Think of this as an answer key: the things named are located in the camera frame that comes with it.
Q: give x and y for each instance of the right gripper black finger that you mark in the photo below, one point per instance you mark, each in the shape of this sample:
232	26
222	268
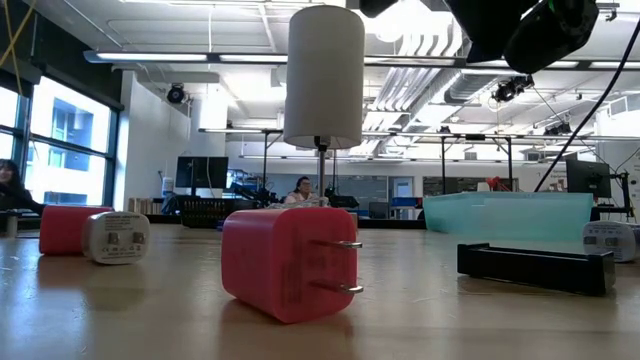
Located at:
377	7

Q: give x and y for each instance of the black rectangular plastic case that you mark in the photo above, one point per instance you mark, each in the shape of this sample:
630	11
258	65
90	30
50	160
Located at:
535	275

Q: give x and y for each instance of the pink wall charger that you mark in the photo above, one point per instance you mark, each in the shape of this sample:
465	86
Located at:
62	230
275	265

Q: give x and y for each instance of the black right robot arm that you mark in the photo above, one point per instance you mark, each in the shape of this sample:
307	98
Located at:
550	40

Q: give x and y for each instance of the long ceiling light bar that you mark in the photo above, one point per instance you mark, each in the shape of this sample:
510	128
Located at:
415	61
150	56

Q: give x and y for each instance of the black ceiling spotlight cluster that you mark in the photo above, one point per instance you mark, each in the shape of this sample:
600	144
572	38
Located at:
512	87

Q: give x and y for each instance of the white shade wooden base lamp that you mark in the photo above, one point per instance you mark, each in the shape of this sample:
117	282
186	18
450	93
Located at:
325	75

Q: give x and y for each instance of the black computer monitor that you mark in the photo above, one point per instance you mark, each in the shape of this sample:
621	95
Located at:
588	178
200	172

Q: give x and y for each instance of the teal translucent plastic bin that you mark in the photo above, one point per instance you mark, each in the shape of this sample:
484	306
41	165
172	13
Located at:
500	220

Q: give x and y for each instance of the blue storage bin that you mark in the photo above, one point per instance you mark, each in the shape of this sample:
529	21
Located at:
405	202

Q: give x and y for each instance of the person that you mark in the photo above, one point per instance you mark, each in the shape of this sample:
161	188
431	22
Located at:
12	195
301	192

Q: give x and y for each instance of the black slotted organizer bin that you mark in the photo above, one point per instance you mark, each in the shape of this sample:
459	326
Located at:
205	212

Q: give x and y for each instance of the large room window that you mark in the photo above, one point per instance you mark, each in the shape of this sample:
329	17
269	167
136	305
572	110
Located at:
70	125

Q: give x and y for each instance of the silver ventilation duct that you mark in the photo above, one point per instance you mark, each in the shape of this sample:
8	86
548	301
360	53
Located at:
465	89

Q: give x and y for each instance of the black gantry frame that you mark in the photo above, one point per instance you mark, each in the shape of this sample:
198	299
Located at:
442	165

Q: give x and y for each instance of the black aluminium rig frame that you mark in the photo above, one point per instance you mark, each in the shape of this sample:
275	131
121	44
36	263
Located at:
390	223

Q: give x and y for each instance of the black ceiling camera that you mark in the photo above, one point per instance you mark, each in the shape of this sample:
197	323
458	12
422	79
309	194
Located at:
176	93

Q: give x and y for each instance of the white and blue wall charger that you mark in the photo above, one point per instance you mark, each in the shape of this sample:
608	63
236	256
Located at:
612	250

